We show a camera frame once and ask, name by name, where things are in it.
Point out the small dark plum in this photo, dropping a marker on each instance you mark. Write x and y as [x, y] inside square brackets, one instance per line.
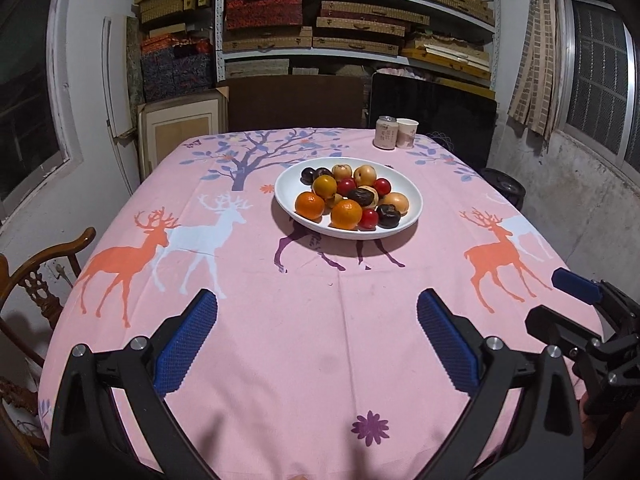
[307, 176]
[322, 171]

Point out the yellow citrus fruit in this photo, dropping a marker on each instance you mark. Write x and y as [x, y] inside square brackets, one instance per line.
[325, 186]

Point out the framed picture board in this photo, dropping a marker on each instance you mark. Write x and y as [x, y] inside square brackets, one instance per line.
[166, 124]

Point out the white oval plate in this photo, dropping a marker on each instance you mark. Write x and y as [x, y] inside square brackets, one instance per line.
[288, 187]

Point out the metal storage shelf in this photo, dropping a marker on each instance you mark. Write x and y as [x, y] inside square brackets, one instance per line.
[452, 39]

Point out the small beige fruit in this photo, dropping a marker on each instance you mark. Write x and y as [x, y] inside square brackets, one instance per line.
[333, 201]

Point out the red cherry tomato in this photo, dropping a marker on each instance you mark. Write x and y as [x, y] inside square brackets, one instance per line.
[345, 186]
[368, 220]
[382, 187]

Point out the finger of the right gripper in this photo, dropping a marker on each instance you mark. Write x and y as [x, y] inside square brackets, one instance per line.
[618, 309]
[560, 329]

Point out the window with grille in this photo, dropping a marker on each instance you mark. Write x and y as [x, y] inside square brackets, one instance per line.
[599, 102]

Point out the black round stool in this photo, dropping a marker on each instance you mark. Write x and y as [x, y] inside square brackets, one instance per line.
[506, 186]

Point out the dark board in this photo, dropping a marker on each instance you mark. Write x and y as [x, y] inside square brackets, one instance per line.
[292, 101]

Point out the pink deer tablecloth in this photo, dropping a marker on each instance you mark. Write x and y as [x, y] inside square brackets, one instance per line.
[317, 365]

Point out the wooden chair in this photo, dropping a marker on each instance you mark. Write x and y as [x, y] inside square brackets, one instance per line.
[28, 276]

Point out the large dark water chestnut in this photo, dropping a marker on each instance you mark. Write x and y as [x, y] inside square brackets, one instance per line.
[388, 216]

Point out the pink beverage can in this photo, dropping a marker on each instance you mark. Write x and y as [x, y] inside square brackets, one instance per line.
[386, 132]

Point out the orange mandarin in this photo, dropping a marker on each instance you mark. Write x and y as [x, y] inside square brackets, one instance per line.
[346, 215]
[309, 205]

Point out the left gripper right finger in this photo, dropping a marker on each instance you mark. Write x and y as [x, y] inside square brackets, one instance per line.
[522, 419]

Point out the window frame left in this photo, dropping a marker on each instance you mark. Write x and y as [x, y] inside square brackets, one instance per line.
[38, 134]

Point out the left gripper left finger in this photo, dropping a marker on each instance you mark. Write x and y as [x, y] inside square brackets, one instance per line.
[88, 438]

